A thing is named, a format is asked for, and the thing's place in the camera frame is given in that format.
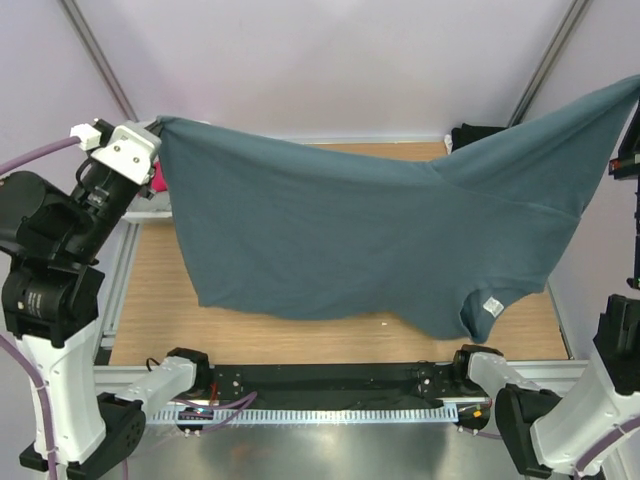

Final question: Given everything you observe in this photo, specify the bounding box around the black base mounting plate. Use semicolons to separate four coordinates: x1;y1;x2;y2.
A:
211;361;488;411

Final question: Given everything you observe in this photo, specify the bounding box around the white plastic laundry basket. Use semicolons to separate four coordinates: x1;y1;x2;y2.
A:
126;120;171;222

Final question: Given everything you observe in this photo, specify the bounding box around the folded white t-shirt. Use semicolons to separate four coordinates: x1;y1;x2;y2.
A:
443;134;453;155

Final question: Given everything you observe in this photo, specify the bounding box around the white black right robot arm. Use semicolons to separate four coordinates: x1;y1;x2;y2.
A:
450;98;639;478

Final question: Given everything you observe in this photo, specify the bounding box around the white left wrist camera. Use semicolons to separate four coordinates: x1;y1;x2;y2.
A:
91;121;161;186

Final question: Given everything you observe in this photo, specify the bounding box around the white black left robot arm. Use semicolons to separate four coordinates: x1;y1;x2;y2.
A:
1;160;212;479

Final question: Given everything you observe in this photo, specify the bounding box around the aluminium frame rail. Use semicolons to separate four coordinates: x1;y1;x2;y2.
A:
94;360;588;396

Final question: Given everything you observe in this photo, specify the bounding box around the teal blue t-shirt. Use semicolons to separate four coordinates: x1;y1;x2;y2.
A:
159;76;639;343

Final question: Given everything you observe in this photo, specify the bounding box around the white slotted cable duct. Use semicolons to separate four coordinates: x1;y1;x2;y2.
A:
147;404;458;426

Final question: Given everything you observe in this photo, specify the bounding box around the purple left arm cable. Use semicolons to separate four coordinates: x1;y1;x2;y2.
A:
0;124;101;480

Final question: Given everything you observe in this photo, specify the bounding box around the folded black t-shirt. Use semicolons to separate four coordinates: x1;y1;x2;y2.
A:
450;123;505;151

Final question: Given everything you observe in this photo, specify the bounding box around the pink t-shirt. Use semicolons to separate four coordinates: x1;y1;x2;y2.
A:
151;161;167;193

